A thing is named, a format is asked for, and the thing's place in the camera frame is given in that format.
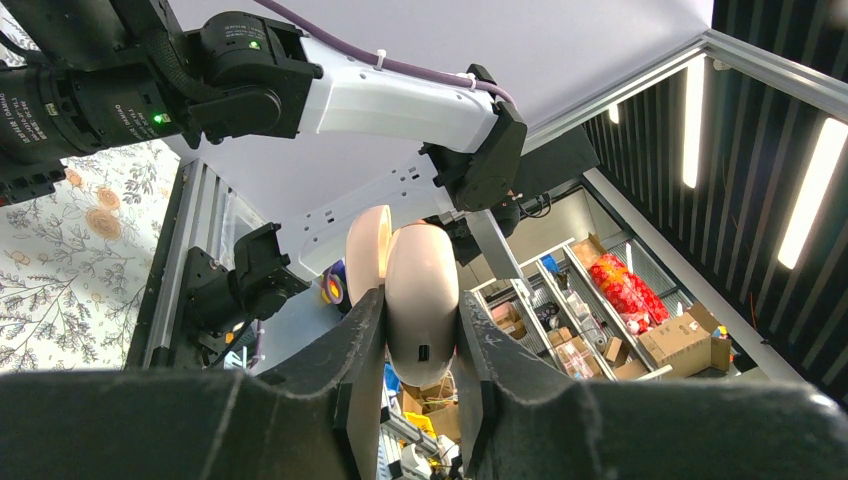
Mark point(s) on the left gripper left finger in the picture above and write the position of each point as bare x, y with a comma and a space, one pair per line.
315, 415

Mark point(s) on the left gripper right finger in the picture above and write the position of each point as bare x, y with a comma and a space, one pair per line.
521, 418

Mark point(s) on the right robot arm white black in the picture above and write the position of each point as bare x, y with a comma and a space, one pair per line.
363, 128

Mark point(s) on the red snack package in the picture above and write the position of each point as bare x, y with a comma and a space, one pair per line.
636, 303

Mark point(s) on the brown cardboard box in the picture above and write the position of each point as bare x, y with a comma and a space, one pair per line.
687, 343

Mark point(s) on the floral patterned table mat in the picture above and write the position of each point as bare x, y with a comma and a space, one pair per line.
86, 175

